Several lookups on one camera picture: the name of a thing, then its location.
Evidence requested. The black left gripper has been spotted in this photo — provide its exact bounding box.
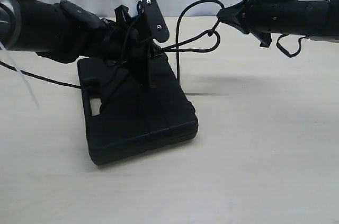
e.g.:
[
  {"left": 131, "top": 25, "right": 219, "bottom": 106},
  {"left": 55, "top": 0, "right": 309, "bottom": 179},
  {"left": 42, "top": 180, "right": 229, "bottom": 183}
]
[{"left": 103, "top": 5, "right": 154, "bottom": 88}]

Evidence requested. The black plastic carrying case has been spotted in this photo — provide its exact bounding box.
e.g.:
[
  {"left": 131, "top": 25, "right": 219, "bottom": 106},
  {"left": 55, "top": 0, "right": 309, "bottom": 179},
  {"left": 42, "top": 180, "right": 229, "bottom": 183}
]
[{"left": 77, "top": 55, "right": 199, "bottom": 166}]

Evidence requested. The white zip tie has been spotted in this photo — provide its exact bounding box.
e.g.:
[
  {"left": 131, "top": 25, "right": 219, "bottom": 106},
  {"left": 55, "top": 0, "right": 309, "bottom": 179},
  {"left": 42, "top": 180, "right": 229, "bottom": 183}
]
[{"left": 1, "top": 42, "right": 40, "bottom": 109}]

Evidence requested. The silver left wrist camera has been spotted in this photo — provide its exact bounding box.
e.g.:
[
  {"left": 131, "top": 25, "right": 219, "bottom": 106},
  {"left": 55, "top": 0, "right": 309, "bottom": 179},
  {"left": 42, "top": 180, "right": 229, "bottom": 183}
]
[{"left": 140, "top": 0, "right": 170, "bottom": 43}]

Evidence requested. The black braided rope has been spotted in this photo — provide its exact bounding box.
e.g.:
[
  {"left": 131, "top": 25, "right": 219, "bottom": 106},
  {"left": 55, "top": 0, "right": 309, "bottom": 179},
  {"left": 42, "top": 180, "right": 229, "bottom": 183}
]
[{"left": 100, "top": 0, "right": 226, "bottom": 111}]

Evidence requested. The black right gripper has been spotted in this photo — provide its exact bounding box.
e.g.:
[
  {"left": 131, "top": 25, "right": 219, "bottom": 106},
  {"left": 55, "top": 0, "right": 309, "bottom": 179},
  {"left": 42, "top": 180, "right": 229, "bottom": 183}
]
[{"left": 216, "top": 0, "right": 272, "bottom": 47}]

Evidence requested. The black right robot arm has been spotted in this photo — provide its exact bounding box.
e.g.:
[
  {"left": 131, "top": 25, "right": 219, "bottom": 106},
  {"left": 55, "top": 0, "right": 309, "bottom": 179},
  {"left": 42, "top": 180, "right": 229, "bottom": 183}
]
[{"left": 217, "top": 0, "right": 338, "bottom": 48}]

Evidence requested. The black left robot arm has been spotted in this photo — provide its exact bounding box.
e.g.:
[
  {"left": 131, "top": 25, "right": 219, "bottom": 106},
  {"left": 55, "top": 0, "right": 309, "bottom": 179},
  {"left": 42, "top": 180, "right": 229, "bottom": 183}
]
[{"left": 1, "top": 0, "right": 156, "bottom": 87}]

